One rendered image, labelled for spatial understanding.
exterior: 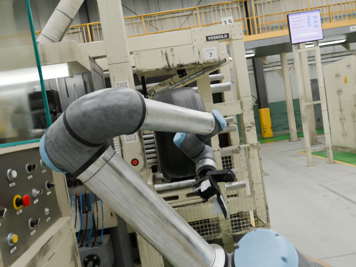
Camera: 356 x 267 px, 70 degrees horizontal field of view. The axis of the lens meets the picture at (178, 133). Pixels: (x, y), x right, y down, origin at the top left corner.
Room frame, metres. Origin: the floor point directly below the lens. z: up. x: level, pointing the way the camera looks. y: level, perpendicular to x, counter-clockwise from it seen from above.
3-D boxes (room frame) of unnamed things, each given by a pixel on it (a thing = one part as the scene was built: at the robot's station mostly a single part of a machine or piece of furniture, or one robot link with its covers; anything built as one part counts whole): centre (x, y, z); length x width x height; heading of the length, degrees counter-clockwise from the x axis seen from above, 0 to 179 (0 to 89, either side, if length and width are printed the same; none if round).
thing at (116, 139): (1.55, 0.37, 1.19); 0.05 x 0.04 x 0.48; 4
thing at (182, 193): (1.48, 0.02, 0.84); 0.36 x 0.09 x 0.06; 94
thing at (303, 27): (4.77, -2.62, 2.60); 0.60 x 0.05 x 0.55; 90
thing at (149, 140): (1.99, 0.28, 1.05); 0.20 x 0.15 x 0.30; 94
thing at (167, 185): (1.48, 0.02, 0.90); 0.35 x 0.05 x 0.05; 94
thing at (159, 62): (1.93, -0.07, 1.71); 0.61 x 0.25 x 0.15; 94
